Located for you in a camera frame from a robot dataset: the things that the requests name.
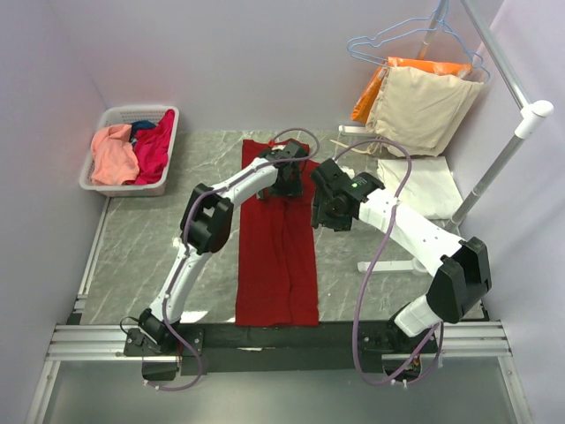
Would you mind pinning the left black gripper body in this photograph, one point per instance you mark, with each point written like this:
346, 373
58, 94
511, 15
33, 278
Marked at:
291, 187

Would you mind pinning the salmon pink shirt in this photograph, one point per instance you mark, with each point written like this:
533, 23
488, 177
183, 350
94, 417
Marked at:
115, 162

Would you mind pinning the blue wire hanger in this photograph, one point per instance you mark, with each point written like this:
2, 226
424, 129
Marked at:
434, 27

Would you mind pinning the folded white t-shirt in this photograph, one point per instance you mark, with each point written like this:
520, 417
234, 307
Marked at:
430, 188

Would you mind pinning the dark blue shirt in basket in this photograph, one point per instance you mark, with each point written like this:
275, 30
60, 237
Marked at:
140, 125

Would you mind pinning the aluminium rail frame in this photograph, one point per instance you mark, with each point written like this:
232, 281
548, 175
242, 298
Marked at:
106, 342

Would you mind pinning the magenta shirt in basket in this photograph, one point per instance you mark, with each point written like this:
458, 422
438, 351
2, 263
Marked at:
152, 150

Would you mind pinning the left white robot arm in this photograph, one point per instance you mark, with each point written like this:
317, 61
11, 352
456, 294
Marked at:
205, 229

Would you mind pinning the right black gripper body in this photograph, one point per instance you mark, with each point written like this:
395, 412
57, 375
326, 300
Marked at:
325, 214

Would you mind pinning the orange hanging garment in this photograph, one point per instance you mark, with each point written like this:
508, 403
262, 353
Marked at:
361, 110

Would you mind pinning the beige hanging garment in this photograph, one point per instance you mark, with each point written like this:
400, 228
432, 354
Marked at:
419, 110

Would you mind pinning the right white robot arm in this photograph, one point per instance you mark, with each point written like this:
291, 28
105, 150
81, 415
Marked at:
460, 268

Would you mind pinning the dark red t-shirt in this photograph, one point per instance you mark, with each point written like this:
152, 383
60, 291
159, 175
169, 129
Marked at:
277, 277

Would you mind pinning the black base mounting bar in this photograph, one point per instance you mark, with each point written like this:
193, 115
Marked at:
227, 348

